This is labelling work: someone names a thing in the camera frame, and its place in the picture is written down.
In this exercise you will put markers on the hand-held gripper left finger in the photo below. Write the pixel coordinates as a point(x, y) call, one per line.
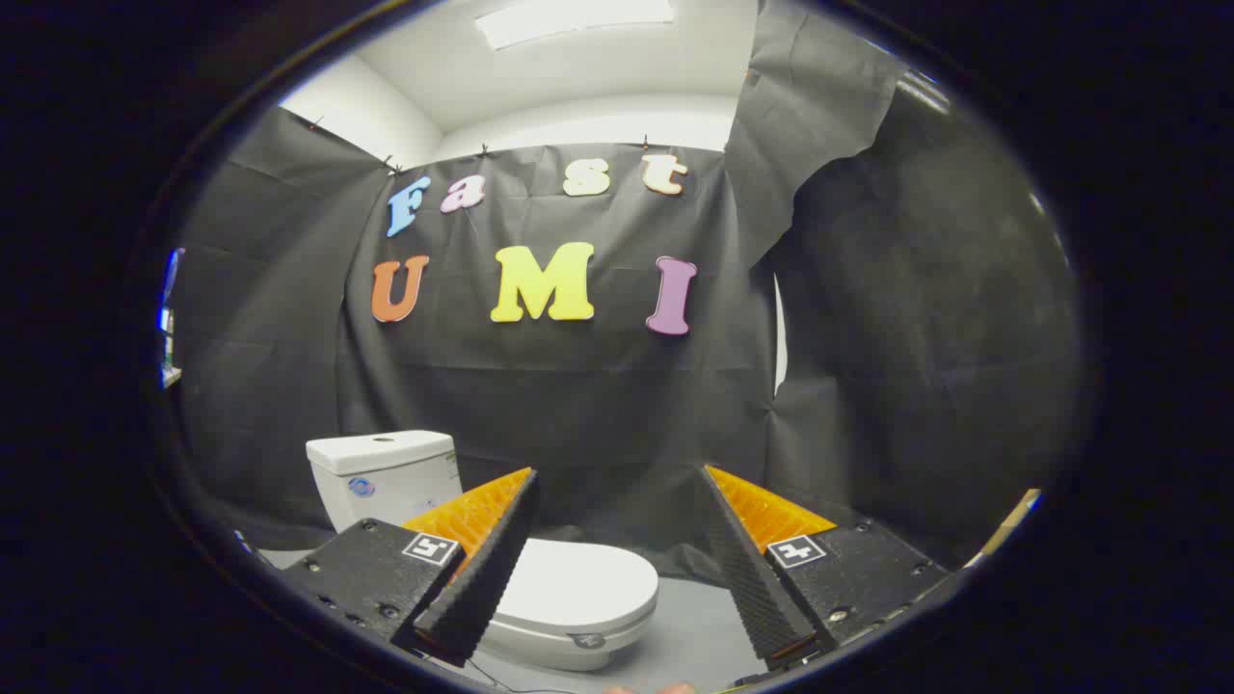
point(487, 569)

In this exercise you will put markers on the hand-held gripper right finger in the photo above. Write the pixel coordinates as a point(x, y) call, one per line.
point(757, 588)

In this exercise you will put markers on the white toilet lid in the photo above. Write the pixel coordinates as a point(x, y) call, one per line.
point(578, 578)

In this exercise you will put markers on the white toilet bowl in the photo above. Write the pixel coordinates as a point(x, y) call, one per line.
point(549, 648)

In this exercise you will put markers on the white toilet tank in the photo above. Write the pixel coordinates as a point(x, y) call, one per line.
point(386, 472)

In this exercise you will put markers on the black backdrop cloth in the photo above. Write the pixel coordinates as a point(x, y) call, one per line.
point(578, 395)

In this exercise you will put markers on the light wooden strip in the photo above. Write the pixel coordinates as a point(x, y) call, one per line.
point(1007, 525)

